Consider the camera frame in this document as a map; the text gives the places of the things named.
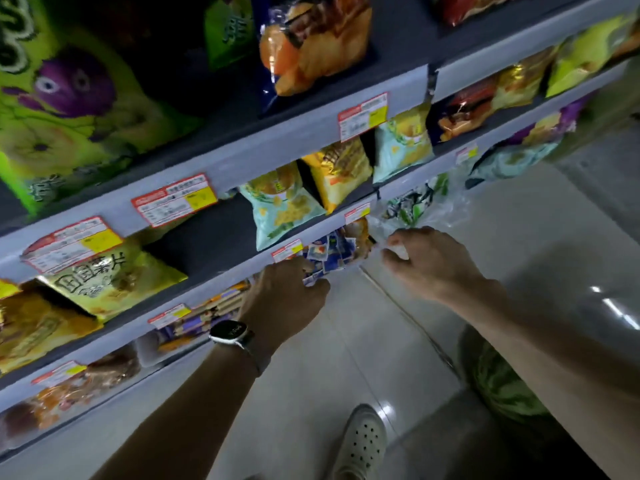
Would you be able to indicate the person's left hand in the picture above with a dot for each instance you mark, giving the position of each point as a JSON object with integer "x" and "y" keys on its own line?
{"x": 280, "y": 304}

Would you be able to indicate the person's right hand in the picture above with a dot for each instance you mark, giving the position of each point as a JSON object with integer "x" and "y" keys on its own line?
{"x": 435, "y": 264}

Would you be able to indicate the tray of wafer stick packs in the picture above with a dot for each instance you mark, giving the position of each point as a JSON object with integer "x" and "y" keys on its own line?
{"x": 200, "y": 314}

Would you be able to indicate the golden yellow snack bag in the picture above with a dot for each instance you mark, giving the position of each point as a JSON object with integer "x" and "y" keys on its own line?
{"x": 340, "y": 169}
{"x": 522, "y": 79}
{"x": 40, "y": 329}

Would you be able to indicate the grey store shelving unit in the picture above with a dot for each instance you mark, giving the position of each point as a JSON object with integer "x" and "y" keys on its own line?
{"x": 280, "y": 153}

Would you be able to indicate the pale yellow snack bag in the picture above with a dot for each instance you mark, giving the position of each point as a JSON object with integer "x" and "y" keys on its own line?
{"x": 120, "y": 284}

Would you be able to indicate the person's left forearm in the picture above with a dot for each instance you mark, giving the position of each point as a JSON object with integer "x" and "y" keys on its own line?
{"x": 190, "y": 419}

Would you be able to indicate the person's right forearm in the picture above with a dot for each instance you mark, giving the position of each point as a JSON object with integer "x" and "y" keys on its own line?
{"x": 550, "y": 364}

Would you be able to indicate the person's right white clog shoe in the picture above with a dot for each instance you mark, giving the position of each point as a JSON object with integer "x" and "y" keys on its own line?
{"x": 362, "y": 444}

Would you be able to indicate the red yellow price tag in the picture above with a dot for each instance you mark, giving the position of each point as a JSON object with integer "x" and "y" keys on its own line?
{"x": 167, "y": 317}
{"x": 357, "y": 119}
{"x": 55, "y": 249}
{"x": 285, "y": 250}
{"x": 356, "y": 213}
{"x": 55, "y": 374}
{"x": 465, "y": 154}
{"x": 165, "y": 204}

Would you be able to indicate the smartwatch with grey band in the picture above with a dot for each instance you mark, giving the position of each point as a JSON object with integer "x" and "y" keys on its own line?
{"x": 230, "y": 333}

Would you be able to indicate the striped green watermelon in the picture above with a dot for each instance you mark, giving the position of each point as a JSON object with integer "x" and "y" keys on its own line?
{"x": 505, "y": 389}

